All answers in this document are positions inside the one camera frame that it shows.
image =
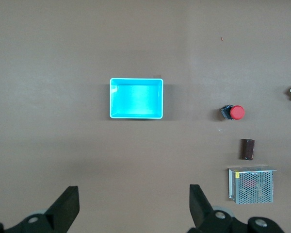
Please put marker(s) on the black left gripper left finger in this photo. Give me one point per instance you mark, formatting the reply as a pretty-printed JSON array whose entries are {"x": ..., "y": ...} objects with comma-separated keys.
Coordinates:
[{"x": 65, "y": 206}]

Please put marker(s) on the cyan plastic box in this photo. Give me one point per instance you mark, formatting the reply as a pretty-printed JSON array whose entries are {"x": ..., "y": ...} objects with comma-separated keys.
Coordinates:
[{"x": 135, "y": 99}]

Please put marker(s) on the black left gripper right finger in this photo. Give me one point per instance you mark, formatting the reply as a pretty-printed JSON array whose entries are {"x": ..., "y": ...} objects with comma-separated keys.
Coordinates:
[{"x": 201, "y": 208}]

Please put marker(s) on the dark brown rectangular block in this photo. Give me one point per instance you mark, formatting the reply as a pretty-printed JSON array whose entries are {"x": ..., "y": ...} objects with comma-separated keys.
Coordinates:
[{"x": 247, "y": 149}]

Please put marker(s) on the perforated metal power supply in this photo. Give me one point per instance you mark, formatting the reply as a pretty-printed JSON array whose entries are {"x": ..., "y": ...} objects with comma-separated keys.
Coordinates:
[{"x": 253, "y": 185}]

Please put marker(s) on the red push button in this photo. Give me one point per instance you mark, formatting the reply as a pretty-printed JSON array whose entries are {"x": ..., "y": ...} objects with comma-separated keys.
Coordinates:
[{"x": 236, "y": 112}]

